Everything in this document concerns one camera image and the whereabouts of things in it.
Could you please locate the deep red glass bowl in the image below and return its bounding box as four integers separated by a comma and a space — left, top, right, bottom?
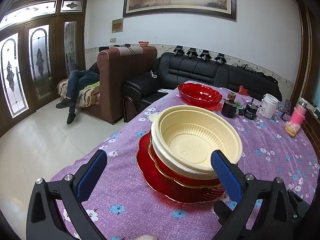
178, 83, 222, 109

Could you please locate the white plastic jar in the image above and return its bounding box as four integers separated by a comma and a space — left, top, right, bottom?
259, 94, 279, 119

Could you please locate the red plastic bag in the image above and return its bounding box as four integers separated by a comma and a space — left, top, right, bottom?
237, 85, 249, 96

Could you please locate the purple phone stand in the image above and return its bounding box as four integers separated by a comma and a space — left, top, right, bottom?
281, 99, 291, 120

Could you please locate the black clamp on sofa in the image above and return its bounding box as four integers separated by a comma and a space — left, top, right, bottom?
186, 48, 198, 59
214, 53, 227, 64
199, 50, 212, 62
173, 46, 185, 56

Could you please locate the beige plastic bowl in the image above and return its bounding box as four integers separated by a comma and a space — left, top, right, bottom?
150, 142, 217, 180
149, 105, 242, 174

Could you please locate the wooden cabinet counter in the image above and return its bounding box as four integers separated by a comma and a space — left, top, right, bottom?
290, 0, 320, 156

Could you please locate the red gold-rimmed labelled plate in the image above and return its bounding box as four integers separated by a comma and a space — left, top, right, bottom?
148, 142, 221, 189

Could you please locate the brown armchair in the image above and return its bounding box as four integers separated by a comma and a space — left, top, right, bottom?
96, 45, 158, 125

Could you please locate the plastic bag of snacks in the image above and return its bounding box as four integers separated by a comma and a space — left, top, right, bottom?
284, 122, 300, 138

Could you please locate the black motor with gear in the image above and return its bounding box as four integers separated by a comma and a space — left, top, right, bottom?
221, 92, 237, 118

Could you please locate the wooden glass door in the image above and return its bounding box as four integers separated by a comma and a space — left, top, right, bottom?
1, 0, 87, 135

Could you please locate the green plastic toy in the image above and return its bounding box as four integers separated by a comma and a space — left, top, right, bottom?
236, 107, 245, 116

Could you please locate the grey black electric motor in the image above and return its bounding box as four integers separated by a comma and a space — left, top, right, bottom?
244, 99, 259, 120

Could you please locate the large red scalloped plate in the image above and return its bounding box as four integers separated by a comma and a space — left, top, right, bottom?
136, 133, 225, 204

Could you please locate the seated person in jeans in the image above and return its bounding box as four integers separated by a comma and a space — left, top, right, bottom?
56, 63, 100, 125

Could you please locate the black leather sofa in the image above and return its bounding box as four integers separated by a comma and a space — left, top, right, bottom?
121, 52, 282, 122

